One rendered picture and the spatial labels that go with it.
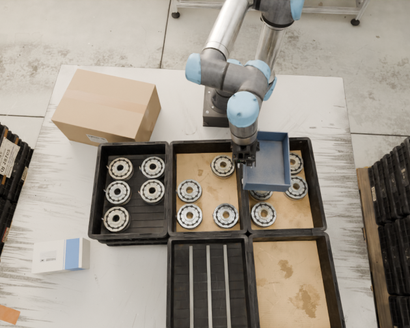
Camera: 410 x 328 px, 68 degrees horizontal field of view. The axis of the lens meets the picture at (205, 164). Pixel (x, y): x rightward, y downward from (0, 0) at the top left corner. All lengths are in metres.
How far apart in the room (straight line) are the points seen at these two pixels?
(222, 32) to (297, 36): 2.20
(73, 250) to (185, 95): 0.94
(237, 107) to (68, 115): 0.96
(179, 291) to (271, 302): 0.35
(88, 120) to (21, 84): 1.63
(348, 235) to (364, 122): 1.36
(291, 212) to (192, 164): 0.47
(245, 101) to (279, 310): 0.82
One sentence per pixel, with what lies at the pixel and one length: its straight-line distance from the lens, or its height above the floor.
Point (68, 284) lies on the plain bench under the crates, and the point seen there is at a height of 0.70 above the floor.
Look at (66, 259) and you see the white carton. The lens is 1.41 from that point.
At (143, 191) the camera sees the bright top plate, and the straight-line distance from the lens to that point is 1.30.
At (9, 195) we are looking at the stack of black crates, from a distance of 2.26.
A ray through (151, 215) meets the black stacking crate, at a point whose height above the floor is 0.83.
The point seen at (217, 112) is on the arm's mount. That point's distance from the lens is 1.51.
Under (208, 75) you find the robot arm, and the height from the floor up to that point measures 1.44.
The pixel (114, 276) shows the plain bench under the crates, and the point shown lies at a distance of 1.43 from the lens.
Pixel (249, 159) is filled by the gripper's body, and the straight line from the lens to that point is 0.90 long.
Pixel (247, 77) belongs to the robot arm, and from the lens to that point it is 0.80.
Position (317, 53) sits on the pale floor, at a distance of 3.00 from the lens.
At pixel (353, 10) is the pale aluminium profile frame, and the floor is 0.14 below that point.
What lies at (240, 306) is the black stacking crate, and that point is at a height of 0.83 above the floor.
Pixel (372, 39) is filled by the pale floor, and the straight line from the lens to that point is 3.29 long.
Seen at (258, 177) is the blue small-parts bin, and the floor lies 1.07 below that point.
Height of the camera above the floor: 2.07
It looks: 67 degrees down
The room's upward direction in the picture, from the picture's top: 1 degrees counter-clockwise
